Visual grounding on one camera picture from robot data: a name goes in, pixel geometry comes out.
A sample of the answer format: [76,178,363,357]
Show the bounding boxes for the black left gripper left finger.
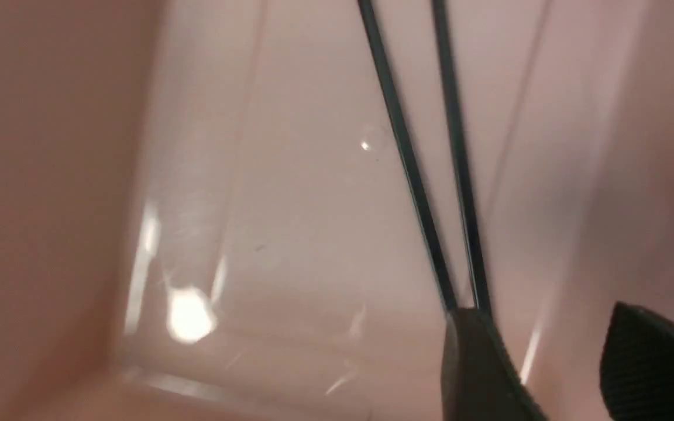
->
[441,308,546,420]

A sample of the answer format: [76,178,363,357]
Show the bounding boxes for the pink plastic bin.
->
[0,1,674,420]

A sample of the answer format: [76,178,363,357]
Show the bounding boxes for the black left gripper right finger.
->
[600,302,674,420]

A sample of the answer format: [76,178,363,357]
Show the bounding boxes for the dark chopstick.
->
[431,1,493,317]
[357,1,458,313]

